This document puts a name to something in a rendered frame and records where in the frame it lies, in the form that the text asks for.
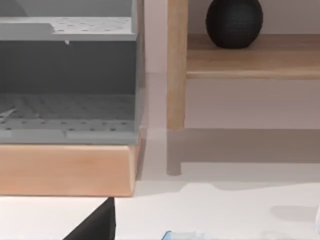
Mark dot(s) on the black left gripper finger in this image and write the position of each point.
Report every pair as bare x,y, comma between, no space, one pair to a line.
100,222

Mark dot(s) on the pale wooden drawer front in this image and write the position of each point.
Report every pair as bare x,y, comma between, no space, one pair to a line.
65,170

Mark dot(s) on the light blue object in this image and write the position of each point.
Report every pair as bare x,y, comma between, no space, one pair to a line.
182,236

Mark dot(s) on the grey pierced drawer inside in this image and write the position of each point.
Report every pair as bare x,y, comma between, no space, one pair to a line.
67,75

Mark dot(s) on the wooden open shelf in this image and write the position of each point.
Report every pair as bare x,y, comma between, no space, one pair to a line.
250,60

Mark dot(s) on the black round vase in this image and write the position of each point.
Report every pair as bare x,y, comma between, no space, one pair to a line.
233,22

